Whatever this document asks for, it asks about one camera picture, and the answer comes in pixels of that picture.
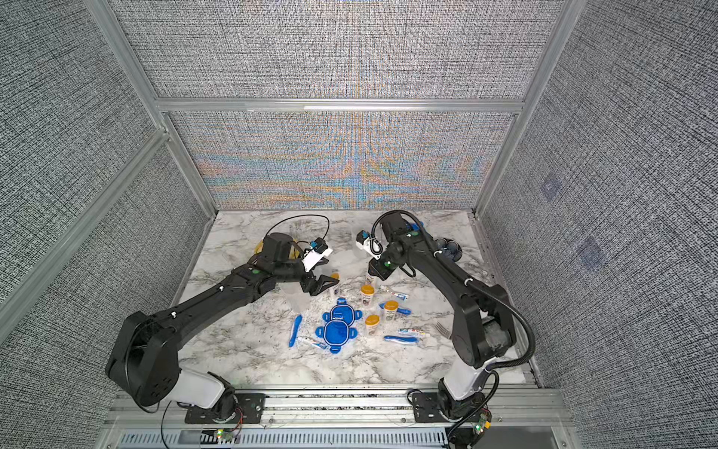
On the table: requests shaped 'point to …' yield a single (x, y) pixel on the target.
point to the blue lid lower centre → (336, 333)
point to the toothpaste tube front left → (307, 343)
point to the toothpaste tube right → (410, 332)
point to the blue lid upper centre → (342, 311)
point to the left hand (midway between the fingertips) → (335, 267)
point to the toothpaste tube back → (399, 296)
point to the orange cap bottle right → (391, 310)
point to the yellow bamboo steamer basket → (260, 246)
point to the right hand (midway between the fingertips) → (376, 259)
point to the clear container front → (296, 300)
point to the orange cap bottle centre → (366, 294)
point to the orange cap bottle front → (371, 322)
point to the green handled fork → (442, 329)
